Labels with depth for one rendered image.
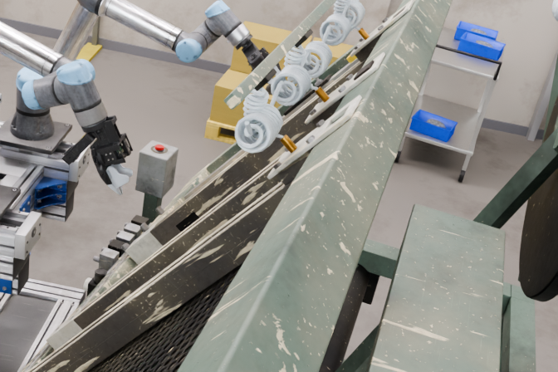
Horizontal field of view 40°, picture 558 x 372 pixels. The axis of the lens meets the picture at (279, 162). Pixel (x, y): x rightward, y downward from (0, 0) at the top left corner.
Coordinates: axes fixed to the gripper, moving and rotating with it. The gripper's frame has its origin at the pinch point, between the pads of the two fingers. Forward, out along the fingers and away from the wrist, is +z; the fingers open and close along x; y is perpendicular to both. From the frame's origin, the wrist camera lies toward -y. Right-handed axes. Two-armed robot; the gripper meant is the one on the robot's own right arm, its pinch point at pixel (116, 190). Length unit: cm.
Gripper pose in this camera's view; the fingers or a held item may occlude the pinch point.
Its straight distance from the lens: 207.8
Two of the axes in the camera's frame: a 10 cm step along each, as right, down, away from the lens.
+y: 9.5, -2.2, -2.2
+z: 2.9, 8.6, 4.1
